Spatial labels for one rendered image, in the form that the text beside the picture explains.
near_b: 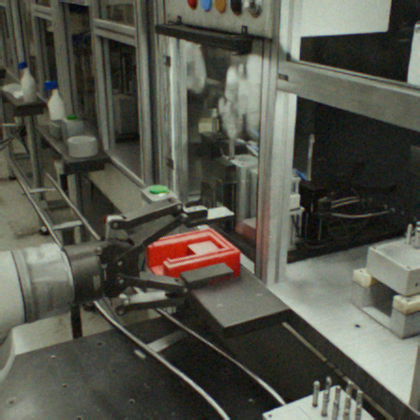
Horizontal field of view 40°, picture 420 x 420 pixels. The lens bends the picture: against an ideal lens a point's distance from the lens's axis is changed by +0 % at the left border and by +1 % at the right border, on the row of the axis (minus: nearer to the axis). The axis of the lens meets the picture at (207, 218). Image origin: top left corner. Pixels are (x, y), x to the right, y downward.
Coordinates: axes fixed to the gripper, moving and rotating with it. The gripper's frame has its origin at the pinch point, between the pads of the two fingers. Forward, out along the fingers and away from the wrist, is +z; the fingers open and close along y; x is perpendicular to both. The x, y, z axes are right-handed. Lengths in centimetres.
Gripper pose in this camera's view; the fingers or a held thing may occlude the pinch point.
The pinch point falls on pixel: (212, 245)
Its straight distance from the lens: 80.3
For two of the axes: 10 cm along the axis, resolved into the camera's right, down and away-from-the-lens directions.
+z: 9.0, -1.7, 4.1
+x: -4.5, -3.5, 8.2
